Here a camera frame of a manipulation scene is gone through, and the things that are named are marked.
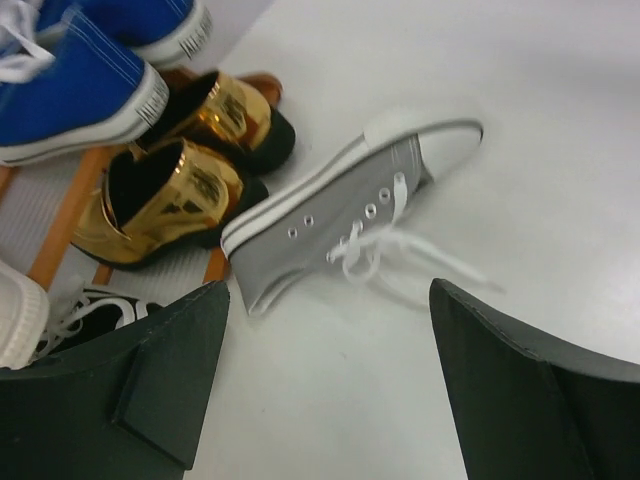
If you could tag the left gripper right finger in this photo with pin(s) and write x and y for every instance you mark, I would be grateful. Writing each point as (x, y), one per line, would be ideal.
(527, 404)

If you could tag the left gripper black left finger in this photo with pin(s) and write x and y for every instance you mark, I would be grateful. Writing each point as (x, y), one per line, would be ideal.
(129, 404)

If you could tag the black white sneaker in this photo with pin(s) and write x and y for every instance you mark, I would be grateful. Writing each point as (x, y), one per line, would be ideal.
(81, 312)

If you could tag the beige sneaker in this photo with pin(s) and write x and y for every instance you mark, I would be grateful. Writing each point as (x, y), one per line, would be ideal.
(25, 310)

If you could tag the gold loafer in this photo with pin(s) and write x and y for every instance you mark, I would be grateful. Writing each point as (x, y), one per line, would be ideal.
(177, 195)
(237, 117)

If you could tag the grey canvas sneaker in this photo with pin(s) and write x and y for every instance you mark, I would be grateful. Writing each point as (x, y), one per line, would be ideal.
(344, 216)

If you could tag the blue canvas sneaker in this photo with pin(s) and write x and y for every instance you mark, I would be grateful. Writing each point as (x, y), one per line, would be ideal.
(162, 32)
(84, 90)

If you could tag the orange wooden shoe shelf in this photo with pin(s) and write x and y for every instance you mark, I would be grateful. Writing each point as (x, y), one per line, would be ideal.
(50, 256)

